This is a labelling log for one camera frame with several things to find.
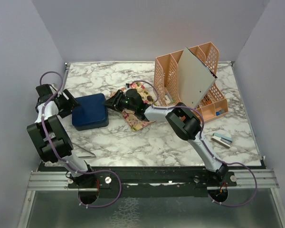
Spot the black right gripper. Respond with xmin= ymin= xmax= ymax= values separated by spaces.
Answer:
xmin=102 ymin=91 xmax=136 ymax=114

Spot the blue box lid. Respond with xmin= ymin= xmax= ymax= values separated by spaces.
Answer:
xmin=72 ymin=93 xmax=108 ymax=119

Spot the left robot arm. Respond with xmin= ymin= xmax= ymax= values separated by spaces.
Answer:
xmin=27 ymin=84 xmax=96 ymax=188

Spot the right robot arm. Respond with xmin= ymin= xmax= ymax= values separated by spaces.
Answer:
xmin=103 ymin=89 xmax=228 ymax=186

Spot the dark oval chocolate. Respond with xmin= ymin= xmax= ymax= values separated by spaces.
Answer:
xmin=147 ymin=95 xmax=153 ymax=102

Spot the floral serving tray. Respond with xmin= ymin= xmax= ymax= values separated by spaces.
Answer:
xmin=122 ymin=82 xmax=154 ymax=131

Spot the grey board in organizer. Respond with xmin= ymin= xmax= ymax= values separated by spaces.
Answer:
xmin=178 ymin=47 xmax=217 ymax=108

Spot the peach plastic desk organizer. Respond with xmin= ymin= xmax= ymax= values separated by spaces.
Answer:
xmin=153 ymin=42 xmax=228 ymax=122

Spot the stapler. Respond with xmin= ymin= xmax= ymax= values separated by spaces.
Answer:
xmin=211 ymin=133 xmax=233 ymax=148

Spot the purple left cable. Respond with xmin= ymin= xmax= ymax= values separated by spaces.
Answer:
xmin=40 ymin=70 xmax=122 ymax=209

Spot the purple cable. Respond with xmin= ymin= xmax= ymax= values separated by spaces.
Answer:
xmin=40 ymin=70 xmax=122 ymax=209
xmin=124 ymin=80 xmax=257 ymax=207

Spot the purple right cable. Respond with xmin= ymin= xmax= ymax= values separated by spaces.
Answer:
xmin=124 ymin=80 xmax=257 ymax=207

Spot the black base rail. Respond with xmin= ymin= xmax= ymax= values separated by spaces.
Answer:
xmin=67 ymin=166 xmax=237 ymax=198

